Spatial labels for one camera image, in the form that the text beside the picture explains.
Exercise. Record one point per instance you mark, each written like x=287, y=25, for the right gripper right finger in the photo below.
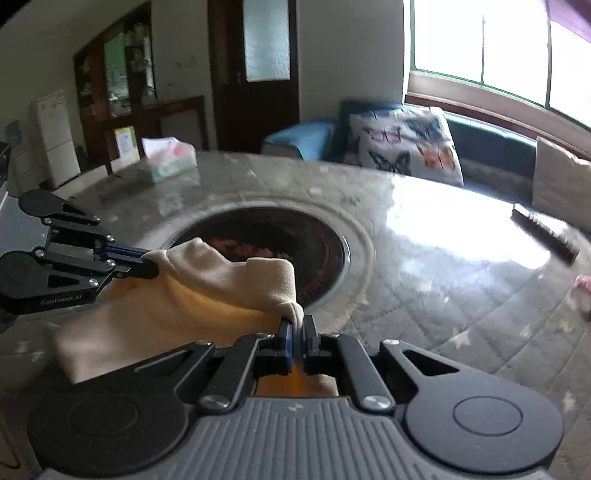
x=344, y=358

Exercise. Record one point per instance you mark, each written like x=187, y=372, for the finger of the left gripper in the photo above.
x=124, y=269
x=87, y=234

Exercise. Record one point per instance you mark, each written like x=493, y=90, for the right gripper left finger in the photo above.
x=252, y=357

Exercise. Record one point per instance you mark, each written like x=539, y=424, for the cream beige garment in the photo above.
x=197, y=295

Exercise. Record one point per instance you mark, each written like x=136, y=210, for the round inset table stove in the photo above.
x=331, y=251

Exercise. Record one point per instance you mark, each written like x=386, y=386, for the white refrigerator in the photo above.
x=56, y=138

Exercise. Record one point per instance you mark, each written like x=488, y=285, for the tissue box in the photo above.
x=165, y=158

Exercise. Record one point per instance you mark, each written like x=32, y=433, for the dark wooden cabinet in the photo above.
x=116, y=89

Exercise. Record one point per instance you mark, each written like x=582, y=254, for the quilted star table cover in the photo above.
x=442, y=268

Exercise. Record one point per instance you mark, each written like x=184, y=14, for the butterfly print pillow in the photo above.
x=410, y=141

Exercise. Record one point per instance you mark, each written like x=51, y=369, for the dark wooden door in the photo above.
x=254, y=71

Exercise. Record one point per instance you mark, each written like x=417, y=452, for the black remote control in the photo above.
x=558, y=244

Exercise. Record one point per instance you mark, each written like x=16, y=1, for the blue sofa bench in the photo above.
x=490, y=156

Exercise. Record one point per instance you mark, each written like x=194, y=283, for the pink small toy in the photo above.
x=582, y=294

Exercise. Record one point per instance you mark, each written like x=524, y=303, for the plain beige pillow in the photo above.
x=562, y=184

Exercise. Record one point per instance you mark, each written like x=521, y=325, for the green framed window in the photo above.
x=537, y=51

